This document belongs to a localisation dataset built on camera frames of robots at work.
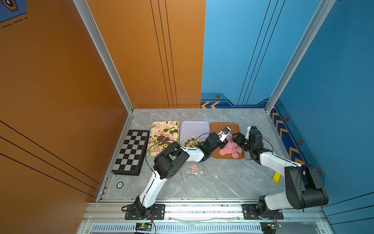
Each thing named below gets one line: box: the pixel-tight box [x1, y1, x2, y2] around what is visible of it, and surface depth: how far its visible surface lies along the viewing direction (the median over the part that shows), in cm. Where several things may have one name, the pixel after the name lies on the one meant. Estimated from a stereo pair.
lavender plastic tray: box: [179, 120, 211, 158], surface depth 107 cm
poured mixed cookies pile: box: [181, 134, 203, 148], surface depth 101 cm
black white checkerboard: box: [111, 129, 151, 176], surface depth 93 cm
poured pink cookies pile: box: [219, 141, 243, 159], surface depth 96 cm
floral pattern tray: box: [146, 120, 180, 157], surface depth 107 cm
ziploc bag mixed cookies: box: [181, 161, 208, 181], surface depth 87 cm
